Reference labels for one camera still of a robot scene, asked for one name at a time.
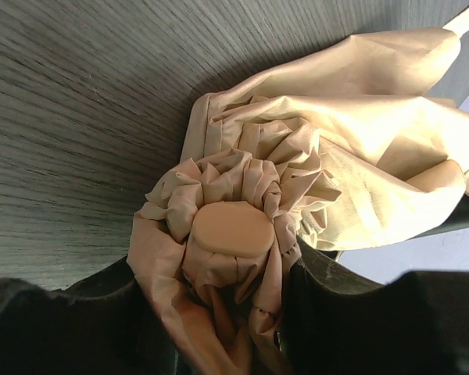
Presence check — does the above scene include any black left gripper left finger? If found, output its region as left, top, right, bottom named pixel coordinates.
left=0, top=253, right=157, bottom=375

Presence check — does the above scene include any cream folding umbrella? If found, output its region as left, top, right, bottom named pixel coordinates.
left=127, top=8, right=469, bottom=374

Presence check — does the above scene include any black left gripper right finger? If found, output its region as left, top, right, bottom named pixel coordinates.
left=281, top=244, right=469, bottom=374

